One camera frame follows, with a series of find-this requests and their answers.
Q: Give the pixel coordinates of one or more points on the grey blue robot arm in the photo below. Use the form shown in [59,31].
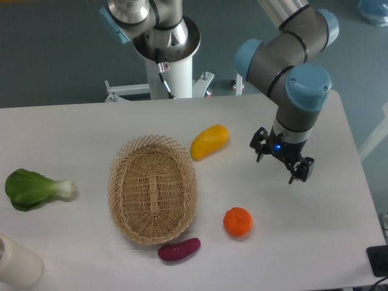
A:
[280,69]

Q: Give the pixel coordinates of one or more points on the yellow mango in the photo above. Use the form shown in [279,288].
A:
[209,141]

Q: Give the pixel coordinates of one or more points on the cream cylindrical bottle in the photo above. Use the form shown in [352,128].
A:
[20,267]

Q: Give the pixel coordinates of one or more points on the black device at edge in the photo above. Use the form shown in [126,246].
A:
[377,256]

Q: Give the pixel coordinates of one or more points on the green bok choy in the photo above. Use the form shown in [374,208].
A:
[27,190]

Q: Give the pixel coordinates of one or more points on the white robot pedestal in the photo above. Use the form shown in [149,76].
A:
[168,58]

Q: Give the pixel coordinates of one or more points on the woven wicker basket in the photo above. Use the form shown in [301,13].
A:
[152,190]

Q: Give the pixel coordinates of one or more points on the orange tangerine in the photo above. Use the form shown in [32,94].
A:
[237,221]

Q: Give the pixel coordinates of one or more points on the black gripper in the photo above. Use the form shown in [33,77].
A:
[299,167]

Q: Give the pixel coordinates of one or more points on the purple sweet potato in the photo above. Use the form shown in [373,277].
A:
[179,251]

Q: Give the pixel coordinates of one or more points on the white frame leg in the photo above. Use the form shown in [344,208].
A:
[376,136]

